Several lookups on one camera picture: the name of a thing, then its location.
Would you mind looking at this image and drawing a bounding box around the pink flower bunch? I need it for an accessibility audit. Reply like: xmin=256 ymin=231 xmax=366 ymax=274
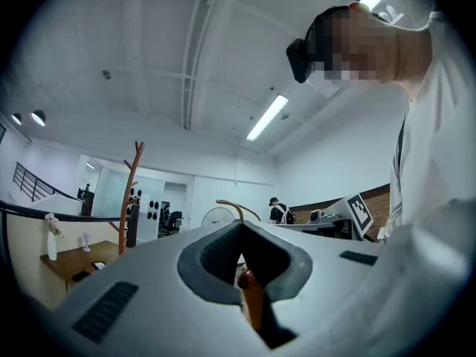
xmin=44 ymin=212 xmax=65 ymax=238

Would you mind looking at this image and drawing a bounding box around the curved black handrail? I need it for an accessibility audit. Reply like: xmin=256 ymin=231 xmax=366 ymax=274
xmin=0 ymin=199 xmax=129 ymax=223

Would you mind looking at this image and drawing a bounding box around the dark newel post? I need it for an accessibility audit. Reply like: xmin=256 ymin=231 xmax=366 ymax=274
xmin=126 ymin=202 xmax=141 ymax=248

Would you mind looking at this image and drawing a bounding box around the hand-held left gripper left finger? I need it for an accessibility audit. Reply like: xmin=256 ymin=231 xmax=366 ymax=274
xmin=177 ymin=220 xmax=243 ymax=306

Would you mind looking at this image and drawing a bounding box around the standing fan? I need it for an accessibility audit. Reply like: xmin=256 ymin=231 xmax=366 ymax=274
xmin=201 ymin=206 xmax=237 ymax=228

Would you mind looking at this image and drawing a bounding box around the wooden side table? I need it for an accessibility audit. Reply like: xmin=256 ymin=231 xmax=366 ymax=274
xmin=39 ymin=239 xmax=120 ymax=293

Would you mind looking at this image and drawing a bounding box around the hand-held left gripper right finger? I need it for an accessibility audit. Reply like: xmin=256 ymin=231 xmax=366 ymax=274
xmin=240 ymin=220 xmax=313 ymax=350

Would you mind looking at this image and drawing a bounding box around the black head-mounted camera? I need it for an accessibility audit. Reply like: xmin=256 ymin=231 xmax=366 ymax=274
xmin=286 ymin=6 xmax=335 ymax=85

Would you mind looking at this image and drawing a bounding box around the white vase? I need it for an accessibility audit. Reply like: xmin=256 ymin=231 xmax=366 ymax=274
xmin=47 ymin=231 xmax=58 ymax=262

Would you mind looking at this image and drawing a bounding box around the person's head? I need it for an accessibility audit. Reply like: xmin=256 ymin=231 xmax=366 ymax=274
xmin=330 ymin=1 xmax=434 ymax=89

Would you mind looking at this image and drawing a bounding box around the black stair railing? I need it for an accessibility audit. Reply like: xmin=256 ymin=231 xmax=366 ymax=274
xmin=13 ymin=161 xmax=81 ymax=203

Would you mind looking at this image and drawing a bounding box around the person's white shirt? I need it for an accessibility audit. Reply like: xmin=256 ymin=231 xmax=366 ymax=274
xmin=382 ymin=11 xmax=476 ymax=239

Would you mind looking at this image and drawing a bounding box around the brown wooden coat rack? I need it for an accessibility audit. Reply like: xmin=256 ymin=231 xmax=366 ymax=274
xmin=108 ymin=141 xmax=146 ymax=256

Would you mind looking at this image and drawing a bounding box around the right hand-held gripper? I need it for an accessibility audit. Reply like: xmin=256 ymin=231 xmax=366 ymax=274
xmin=306 ymin=193 xmax=375 ymax=242

